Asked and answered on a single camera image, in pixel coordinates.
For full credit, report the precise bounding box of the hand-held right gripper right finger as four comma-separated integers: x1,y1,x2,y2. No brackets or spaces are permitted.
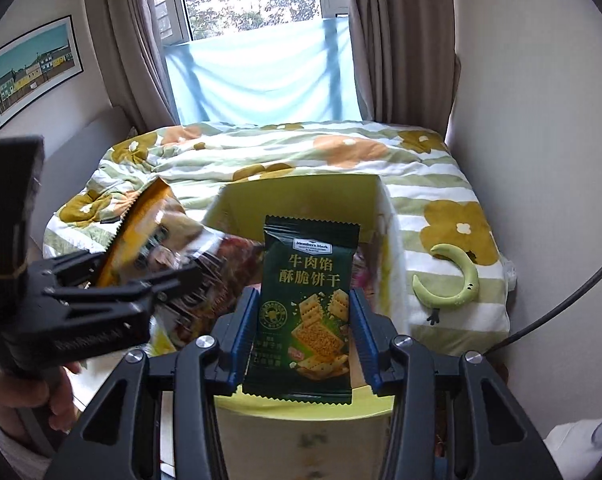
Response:
351,287,564,480

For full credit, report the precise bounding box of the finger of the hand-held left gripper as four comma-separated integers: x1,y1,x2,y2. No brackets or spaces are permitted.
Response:
55,264,208,317
45,249,109,288

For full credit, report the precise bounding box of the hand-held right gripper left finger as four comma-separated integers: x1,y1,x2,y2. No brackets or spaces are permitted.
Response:
43,287,262,480

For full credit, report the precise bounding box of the pile of snack bags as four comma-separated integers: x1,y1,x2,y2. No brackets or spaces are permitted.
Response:
148,230,382,356

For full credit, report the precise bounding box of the orange snack bag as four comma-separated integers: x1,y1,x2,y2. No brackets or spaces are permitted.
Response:
98,177,207,288

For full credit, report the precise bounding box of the dark green cracker packet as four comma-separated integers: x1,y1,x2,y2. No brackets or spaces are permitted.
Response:
243,215,360,406

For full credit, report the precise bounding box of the yellow-green storage box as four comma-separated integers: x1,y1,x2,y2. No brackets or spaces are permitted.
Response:
201,175,413,480

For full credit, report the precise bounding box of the person's left forearm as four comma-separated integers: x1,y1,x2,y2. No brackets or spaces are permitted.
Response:
0,400,56,480

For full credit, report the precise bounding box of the person's left hand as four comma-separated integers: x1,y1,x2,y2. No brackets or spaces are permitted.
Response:
0,359,84,432

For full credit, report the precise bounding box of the grey headboard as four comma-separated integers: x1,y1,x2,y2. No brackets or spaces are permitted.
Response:
33,105,134,241

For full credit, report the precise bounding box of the green banana-shaped toy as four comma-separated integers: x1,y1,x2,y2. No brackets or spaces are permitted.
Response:
413,242,479,323

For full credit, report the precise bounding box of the floral striped blanket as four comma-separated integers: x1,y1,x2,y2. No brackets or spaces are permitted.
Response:
43,120,512,356

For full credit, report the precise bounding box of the brown curtain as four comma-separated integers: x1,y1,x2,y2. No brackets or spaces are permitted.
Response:
81,0,182,133
341,0,462,126

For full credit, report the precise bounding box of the person's white clothing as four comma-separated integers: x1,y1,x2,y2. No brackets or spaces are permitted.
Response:
544,402,602,480

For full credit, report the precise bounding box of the light blue cloth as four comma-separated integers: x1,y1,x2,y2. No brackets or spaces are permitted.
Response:
163,16,362,126

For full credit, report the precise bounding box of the black cable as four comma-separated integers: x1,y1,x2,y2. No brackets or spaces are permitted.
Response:
481,245,602,356

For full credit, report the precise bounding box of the framed wall picture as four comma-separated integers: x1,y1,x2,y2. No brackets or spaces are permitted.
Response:
0,15,84,133

